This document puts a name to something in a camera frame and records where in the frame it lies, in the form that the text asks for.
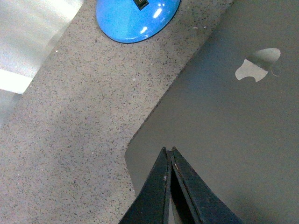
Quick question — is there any white pleated curtain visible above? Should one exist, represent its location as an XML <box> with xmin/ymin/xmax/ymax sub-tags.
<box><xmin>0</xmin><ymin>0</ymin><xmax>83</xmax><ymax>124</ymax></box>

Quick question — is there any grey laptop computer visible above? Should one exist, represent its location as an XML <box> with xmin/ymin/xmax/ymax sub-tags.
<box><xmin>125</xmin><ymin>0</ymin><xmax>299</xmax><ymax>224</ymax></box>

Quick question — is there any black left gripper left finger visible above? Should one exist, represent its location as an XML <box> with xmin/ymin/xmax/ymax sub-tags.
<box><xmin>119</xmin><ymin>147</ymin><xmax>171</xmax><ymax>224</ymax></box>

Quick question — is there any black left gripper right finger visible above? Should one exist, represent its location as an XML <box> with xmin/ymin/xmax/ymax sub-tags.
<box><xmin>171</xmin><ymin>147</ymin><xmax>242</xmax><ymax>224</ymax></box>

